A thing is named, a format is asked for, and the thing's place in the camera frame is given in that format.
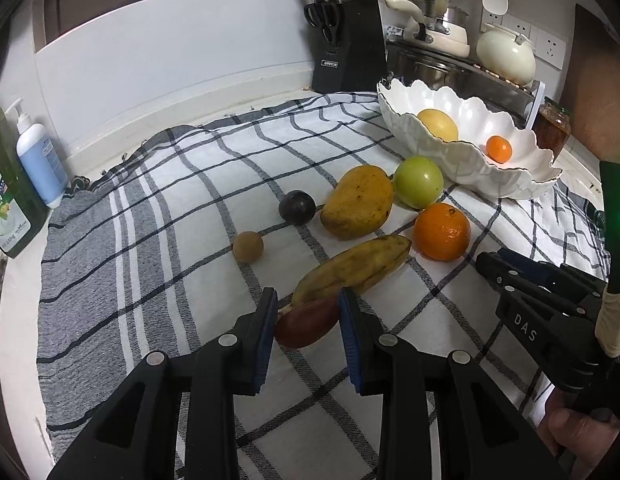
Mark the brown wooden cutting board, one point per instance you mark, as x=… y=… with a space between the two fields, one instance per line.
x=600 y=85

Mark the yellow mango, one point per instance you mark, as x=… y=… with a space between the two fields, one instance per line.
x=357 y=202

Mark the black knife block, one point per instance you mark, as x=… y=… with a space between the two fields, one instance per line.
x=357 y=45

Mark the dark purple plum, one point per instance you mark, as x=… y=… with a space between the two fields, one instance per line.
x=297 y=206

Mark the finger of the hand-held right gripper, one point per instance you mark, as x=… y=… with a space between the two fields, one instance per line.
x=540 y=267
x=510 y=275

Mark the person's right hand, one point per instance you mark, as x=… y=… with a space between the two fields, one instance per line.
x=580 y=440

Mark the white ceramic lidded pot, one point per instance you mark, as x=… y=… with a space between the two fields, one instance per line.
x=505 y=55

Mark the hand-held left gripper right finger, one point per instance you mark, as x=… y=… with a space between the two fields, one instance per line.
x=349 y=340

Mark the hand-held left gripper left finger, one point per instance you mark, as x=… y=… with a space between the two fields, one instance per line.
x=267 y=340

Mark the glass jar with green lid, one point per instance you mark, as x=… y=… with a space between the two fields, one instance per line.
x=552 y=132

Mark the stainless steel stockpot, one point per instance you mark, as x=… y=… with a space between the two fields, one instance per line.
x=425 y=70

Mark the large orange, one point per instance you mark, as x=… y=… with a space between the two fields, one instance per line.
x=442 y=232

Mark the green dish soap bottle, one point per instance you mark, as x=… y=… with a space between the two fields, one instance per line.
x=10 y=200

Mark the white wall socket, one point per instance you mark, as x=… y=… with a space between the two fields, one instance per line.
x=490 y=22
x=552 y=47
x=521 y=27

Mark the small brown round fruit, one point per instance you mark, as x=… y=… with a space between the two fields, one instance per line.
x=248 y=246

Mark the red-brown oval fruit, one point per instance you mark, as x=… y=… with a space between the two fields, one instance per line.
x=307 y=325

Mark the white scalloped bowl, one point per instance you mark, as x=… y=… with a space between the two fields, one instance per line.
x=490 y=180

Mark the grey white checkered cloth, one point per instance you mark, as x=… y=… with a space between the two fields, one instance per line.
x=165 y=260

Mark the green apple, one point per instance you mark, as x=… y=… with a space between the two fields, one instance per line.
x=418 y=182

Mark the small tangerine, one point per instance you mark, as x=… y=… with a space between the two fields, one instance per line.
x=499 y=149

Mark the yellow lemon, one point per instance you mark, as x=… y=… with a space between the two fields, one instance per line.
x=437 y=125

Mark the wide cream saucepan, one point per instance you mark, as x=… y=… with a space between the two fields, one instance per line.
x=445 y=45

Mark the cream saucepan with steel lid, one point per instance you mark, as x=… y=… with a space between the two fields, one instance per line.
x=442 y=5

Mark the blue pump soap bottle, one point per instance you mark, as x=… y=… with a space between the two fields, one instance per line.
x=37 y=165

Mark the spotted yellow banana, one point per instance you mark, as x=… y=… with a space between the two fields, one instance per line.
x=355 y=267

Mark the grey kitchen shelf rack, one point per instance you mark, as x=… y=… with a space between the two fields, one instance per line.
x=535 y=105

